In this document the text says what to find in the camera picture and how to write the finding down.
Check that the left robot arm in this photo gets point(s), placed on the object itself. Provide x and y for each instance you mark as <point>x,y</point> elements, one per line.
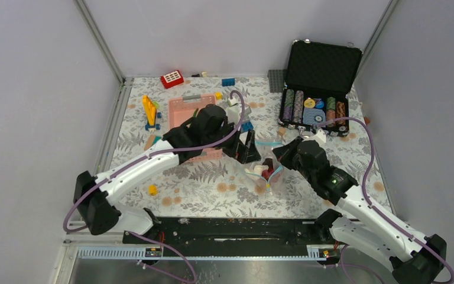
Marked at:
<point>97,198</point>

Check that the grey baseplate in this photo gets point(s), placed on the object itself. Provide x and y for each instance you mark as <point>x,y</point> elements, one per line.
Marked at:
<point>276,80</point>

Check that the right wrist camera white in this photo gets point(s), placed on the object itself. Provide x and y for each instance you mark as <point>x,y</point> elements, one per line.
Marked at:
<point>319,137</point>

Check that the white mushroom toy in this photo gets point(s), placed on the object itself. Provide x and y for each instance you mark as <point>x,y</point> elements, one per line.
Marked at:
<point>256,171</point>

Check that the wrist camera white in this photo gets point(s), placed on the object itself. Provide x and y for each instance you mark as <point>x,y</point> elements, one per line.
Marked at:
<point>319,137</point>
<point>233,112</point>

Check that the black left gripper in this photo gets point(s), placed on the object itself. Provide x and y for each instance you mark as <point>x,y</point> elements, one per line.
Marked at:
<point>248,152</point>

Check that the wooden plank block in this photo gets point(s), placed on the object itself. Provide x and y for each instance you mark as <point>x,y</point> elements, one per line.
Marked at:
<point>150,142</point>

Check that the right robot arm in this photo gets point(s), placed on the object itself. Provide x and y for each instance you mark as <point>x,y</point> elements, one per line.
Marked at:
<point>357,220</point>

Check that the black poker chip case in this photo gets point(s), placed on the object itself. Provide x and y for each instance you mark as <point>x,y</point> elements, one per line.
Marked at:
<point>317,82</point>

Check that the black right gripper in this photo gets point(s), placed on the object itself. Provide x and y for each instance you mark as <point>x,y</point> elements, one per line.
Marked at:
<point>285,152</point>

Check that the red window block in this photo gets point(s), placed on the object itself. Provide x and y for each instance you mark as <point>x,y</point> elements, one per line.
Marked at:
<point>172,79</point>

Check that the red pepper toy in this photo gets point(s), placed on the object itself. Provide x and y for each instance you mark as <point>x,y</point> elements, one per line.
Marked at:
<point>266,174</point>

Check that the clear zip top bag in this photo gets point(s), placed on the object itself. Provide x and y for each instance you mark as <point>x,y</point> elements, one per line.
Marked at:
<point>276,184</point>

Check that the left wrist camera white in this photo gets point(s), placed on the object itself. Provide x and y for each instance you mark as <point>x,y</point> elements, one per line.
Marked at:
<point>233,112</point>

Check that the teal small block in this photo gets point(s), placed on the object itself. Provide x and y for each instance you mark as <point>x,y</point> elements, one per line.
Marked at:
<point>156,139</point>

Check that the yellow toy frame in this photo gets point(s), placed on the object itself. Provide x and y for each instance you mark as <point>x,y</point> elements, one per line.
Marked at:
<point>150,111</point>

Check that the blue brick far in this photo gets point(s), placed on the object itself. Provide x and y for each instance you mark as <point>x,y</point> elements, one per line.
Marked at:
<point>228,82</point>

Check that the yellow brick near front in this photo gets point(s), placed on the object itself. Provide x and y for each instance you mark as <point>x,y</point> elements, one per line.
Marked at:
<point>152,190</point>

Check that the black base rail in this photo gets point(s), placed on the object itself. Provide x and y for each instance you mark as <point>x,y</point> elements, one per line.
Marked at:
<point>239,237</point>

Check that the blue building brick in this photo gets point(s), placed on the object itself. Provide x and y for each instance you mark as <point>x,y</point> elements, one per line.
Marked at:
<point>246,126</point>

